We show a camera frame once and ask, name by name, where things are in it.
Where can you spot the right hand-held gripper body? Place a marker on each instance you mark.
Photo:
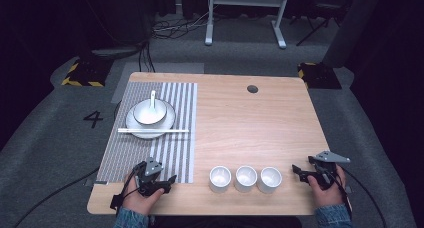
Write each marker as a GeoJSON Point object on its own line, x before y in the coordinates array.
{"type": "Point", "coordinates": [328, 169]}

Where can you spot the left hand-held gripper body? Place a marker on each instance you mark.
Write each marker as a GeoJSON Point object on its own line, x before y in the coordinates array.
{"type": "Point", "coordinates": [153, 168]}

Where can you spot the person's right hand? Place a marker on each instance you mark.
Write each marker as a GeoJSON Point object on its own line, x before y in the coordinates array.
{"type": "Point", "coordinates": [328, 194]}

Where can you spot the person's left hand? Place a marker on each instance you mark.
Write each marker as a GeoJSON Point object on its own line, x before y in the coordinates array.
{"type": "Point", "coordinates": [141, 201]}

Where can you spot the grey striped placemat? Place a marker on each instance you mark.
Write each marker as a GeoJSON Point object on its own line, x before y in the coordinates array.
{"type": "Point", "coordinates": [173, 154]}

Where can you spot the white cup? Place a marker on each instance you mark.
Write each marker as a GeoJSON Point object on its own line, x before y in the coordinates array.
{"type": "Point", "coordinates": [220, 178]}
{"type": "Point", "coordinates": [246, 178]}
{"type": "Point", "coordinates": [269, 178]}

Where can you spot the white chopstick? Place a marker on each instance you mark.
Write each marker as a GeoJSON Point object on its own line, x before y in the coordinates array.
{"type": "Point", "coordinates": [133, 129]}

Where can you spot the white plate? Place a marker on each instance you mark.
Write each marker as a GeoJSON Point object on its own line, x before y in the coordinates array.
{"type": "Point", "coordinates": [166, 124]}

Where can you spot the white bowl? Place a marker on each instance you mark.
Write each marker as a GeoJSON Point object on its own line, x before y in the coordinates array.
{"type": "Point", "coordinates": [146, 114]}

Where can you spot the white spoon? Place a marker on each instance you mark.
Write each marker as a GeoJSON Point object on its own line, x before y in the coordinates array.
{"type": "Point", "coordinates": [152, 103]}

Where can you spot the black yellow striped stand base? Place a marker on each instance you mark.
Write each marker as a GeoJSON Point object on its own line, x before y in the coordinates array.
{"type": "Point", "coordinates": [320, 76]}
{"type": "Point", "coordinates": [88, 73]}

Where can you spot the grey stand foot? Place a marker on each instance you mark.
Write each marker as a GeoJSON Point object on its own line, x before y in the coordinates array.
{"type": "Point", "coordinates": [115, 51]}

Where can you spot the black tripod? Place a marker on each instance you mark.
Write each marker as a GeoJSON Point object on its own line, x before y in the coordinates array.
{"type": "Point", "coordinates": [316, 23]}

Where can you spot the grey column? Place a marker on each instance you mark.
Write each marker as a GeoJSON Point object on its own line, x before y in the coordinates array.
{"type": "Point", "coordinates": [353, 24]}

